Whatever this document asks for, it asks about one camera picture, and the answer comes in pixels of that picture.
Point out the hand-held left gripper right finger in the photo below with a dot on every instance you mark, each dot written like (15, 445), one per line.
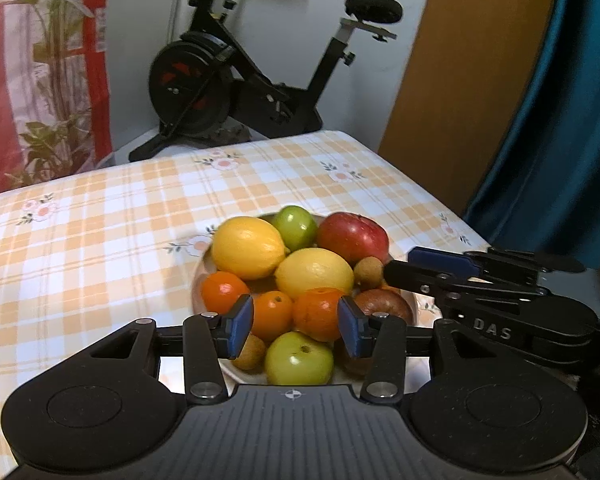
(350, 330)

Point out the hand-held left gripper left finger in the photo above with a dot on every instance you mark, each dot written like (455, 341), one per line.
(242, 325)

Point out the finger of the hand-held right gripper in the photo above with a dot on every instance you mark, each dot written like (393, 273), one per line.
(440, 260)
(415, 276)

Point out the small brown longan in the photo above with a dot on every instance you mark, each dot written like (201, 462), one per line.
(252, 352)
(369, 272)

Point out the dark brownish red apple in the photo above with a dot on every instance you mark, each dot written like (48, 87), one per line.
(385, 307)

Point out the beige round plate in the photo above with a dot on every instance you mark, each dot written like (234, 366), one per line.
(235, 375)

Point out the yellow-green apple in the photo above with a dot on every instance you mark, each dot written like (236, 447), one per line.
(297, 360)

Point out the round yellow lemon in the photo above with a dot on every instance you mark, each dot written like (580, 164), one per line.
(312, 272)

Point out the bright red apple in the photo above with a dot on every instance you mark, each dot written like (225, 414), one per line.
(352, 237)

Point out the pointed yellow lemon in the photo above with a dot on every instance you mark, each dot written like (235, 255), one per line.
(247, 247)

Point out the dark green apple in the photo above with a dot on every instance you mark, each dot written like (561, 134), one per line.
(295, 227)

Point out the wooden door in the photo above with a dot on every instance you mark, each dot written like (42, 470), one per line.
(455, 85)

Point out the teal curtain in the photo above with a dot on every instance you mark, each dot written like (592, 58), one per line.
(570, 135)

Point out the black exercise bike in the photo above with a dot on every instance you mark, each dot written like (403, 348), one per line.
(190, 85)

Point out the printed backdrop cloth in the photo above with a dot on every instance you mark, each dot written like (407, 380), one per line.
(10, 85)

